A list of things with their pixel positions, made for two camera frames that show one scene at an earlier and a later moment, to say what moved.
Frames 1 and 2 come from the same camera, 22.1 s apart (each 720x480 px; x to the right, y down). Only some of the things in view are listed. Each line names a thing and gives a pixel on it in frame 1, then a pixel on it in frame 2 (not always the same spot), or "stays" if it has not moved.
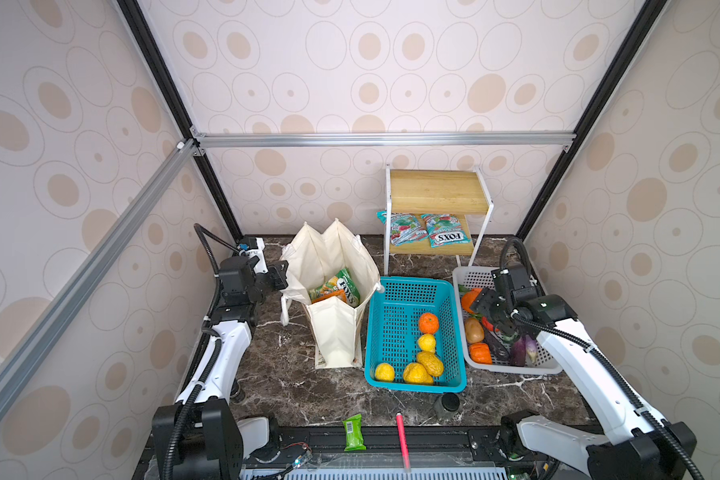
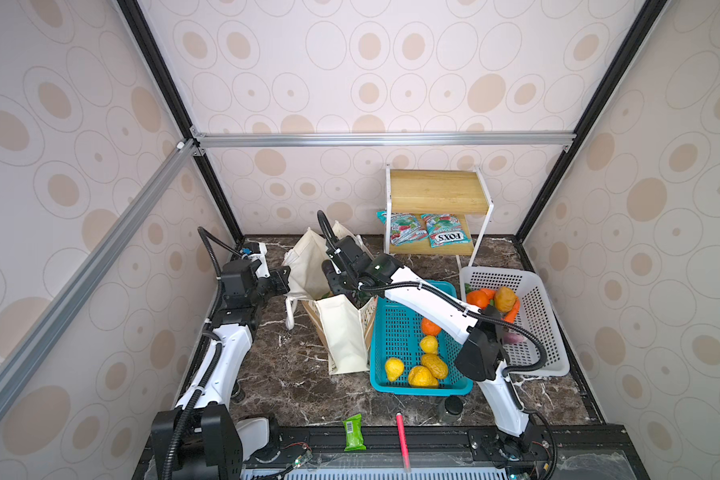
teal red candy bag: x=405 y=228 stays
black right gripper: x=483 y=302 -> x=331 y=277
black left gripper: x=279 y=276 stays
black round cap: x=450 y=401 stays
